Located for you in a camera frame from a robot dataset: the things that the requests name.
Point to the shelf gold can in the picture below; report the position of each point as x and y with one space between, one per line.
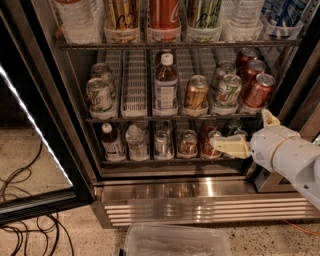
121 15
188 142

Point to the red coke can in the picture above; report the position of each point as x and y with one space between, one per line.
259 91
245 55
250 71

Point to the top shelf green can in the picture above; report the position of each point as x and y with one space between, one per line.
203 14

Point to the rear 7up can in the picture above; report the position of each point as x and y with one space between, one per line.
103 71

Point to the front brown tea bottle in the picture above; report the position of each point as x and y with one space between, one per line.
165 83

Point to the shelf green can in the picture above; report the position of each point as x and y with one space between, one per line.
203 14
241 132

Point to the lower shelf green can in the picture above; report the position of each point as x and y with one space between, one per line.
241 132

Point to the rear white green soda can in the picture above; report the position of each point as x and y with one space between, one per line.
223 68

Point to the brown tea bottle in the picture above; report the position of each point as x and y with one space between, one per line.
159 55
165 83

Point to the top shelf gold can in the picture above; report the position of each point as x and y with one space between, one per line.
121 15

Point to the lower shelf silver can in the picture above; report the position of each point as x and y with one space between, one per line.
161 145

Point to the top shelf water bottle right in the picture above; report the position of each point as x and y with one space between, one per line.
246 13

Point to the top shelf water bottle left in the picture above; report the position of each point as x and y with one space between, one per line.
81 20

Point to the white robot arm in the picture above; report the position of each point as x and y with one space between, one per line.
279 149

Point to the open fridge glass door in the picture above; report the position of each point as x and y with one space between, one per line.
44 162

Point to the rear brown tea bottle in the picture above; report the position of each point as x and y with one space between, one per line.
159 55

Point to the front white green soda can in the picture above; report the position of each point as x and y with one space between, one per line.
227 91

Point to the lower shelf tea bottle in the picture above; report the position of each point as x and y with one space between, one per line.
112 143

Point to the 7up can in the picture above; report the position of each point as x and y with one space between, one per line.
99 95
103 71

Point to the empty white shelf tray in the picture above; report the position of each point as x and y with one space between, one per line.
134 85

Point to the shelf water bottle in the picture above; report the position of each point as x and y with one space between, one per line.
138 149
246 13
81 20

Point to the white green soda can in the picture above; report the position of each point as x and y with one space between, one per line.
223 68
227 91

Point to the lower shelf red can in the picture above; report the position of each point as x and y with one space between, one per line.
208 151

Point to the stainless steel fridge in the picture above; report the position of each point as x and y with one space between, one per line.
193 190

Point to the top shelf coke can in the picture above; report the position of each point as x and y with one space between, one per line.
164 14

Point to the lower shelf gold can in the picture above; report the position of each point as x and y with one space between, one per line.
188 142

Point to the gold soda can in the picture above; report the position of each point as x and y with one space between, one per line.
196 92

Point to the clear plastic bin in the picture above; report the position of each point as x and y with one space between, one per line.
170 240

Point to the front 7up can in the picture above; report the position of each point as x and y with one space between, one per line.
99 95

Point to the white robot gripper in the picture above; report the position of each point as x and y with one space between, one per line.
264 147

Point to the lower shelf water bottle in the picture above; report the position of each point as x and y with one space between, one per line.
138 149

